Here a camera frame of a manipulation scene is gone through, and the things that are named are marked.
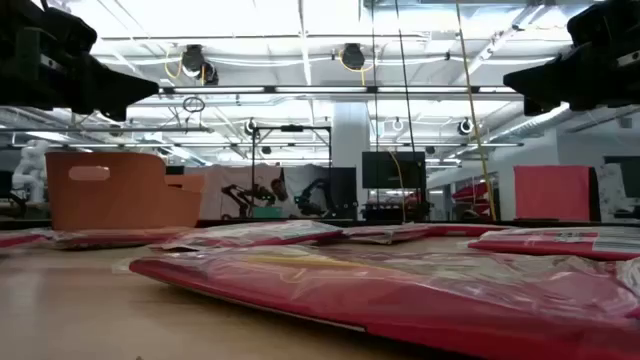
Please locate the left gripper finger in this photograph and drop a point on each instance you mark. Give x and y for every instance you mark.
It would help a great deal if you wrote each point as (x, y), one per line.
(115, 92)

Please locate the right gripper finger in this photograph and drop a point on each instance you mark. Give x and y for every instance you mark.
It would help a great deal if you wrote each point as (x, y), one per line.
(550, 85)

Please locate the red board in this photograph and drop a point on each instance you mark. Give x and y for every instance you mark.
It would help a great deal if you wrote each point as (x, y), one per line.
(552, 192)

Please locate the orange plastic basket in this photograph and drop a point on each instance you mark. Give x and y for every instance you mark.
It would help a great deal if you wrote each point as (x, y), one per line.
(115, 200)

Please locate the white curtain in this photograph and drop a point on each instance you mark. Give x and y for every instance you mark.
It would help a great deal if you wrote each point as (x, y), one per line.
(220, 185)

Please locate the black monitor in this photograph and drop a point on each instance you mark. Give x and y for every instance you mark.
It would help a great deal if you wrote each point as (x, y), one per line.
(394, 170)

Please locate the teal box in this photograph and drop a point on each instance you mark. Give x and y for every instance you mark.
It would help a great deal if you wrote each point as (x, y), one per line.
(267, 212)

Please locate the white square pillar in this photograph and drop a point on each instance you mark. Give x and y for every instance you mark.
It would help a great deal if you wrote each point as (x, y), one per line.
(351, 150)

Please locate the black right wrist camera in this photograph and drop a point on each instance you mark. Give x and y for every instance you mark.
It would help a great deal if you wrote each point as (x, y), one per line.
(605, 22)

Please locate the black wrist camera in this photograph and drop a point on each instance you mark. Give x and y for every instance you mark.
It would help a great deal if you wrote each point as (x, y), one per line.
(70, 32)
(605, 22)

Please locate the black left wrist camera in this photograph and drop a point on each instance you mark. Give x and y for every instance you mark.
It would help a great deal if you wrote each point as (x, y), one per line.
(70, 32)

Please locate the black aluminium table frame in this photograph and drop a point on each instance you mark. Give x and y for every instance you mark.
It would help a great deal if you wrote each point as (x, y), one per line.
(225, 223)

